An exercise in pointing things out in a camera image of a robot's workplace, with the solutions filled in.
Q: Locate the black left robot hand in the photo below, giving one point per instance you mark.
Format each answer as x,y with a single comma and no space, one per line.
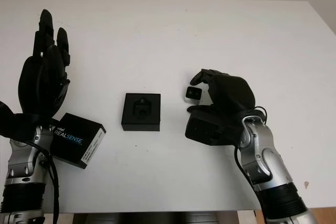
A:
34,85

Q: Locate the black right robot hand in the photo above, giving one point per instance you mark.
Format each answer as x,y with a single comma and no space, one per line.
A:
233,95

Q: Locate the small silver depth camera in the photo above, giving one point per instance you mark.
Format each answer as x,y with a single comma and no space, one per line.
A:
193,94

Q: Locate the black RealSense box lid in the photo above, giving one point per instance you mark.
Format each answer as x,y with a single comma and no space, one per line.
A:
78,129

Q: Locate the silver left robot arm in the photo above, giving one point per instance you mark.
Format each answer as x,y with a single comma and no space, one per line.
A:
23,161

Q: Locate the dark grey robot torso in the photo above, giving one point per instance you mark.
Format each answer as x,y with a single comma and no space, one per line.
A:
157,217

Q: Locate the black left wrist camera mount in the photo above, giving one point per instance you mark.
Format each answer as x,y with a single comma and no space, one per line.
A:
15,124

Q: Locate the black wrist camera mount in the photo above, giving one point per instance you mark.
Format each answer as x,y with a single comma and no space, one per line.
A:
15,124
204,129

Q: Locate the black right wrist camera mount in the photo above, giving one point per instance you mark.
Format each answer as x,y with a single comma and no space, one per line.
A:
204,129

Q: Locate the black camera box base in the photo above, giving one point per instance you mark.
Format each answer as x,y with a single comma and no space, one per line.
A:
128,111

